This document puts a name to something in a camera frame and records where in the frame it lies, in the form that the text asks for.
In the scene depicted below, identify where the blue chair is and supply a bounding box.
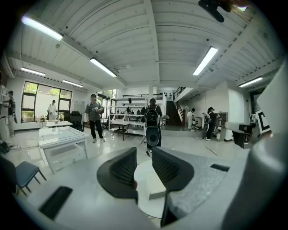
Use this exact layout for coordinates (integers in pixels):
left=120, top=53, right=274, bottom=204
left=15, top=160, right=47, bottom=196

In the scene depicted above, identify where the round white table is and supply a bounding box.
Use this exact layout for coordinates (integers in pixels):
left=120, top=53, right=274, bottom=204
left=134, top=160, right=172, bottom=219

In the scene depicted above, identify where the white glass-top table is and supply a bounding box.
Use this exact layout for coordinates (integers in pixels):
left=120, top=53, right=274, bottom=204
left=38, top=126, right=90, bottom=175

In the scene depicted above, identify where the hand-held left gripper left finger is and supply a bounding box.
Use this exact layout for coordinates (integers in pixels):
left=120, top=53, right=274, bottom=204
left=96, top=146, right=139, bottom=199

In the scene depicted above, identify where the white box with drawer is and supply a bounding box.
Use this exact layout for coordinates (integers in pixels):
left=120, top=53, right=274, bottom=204
left=144, top=173, right=167, bottom=201

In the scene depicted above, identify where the black head-worn camera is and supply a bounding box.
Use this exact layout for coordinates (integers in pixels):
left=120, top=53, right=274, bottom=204
left=198, top=0, right=225, bottom=23

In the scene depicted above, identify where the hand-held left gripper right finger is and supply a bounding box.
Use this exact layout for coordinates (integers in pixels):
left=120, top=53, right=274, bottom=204
left=151, top=146, right=195, bottom=228

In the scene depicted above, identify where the black staircase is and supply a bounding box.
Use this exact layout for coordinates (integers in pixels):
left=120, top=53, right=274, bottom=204
left=166, top=86, right=187, bottom=127

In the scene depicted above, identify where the dark folding table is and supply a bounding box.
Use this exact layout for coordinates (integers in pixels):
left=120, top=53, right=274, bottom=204
left=110, top=119, right=131, bottom=142

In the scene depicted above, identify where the white cubby cabinet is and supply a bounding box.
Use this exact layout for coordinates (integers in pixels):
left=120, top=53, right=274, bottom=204
left=213, top=112, right=229, bottom=142

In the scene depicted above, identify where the long ceiling light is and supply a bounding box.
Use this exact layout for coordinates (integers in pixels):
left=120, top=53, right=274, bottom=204
left=62, top=79, right=84, bottom=88
left=90, top=57, right=118, bottom=78
left=192, top=46, right=219, bottom=76
left=20, top=67, right=46, bottom=77
left=238, top=76, right=263, bottom=88
left=21, top=15, right=64, bottom=41

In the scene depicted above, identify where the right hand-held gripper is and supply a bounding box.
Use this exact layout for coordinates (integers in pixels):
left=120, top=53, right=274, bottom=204
left=221, top=65, right=288, bottom=230

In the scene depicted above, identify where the white metal shelf rack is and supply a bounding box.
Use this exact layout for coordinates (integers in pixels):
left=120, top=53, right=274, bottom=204
left=108, top=94, right=149, bottom=136

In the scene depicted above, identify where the black office chair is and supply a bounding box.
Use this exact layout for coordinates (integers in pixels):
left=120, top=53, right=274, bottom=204
left=70, top=111, right=85, bottom=133

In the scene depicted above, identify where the long white desk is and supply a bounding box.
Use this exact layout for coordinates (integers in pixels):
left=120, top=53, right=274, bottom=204
left=45, top=120, right=73, bottom=129

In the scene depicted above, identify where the black-framed window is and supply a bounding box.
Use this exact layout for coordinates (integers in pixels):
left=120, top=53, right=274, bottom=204
left=21, top=80, right=73, bottom=123

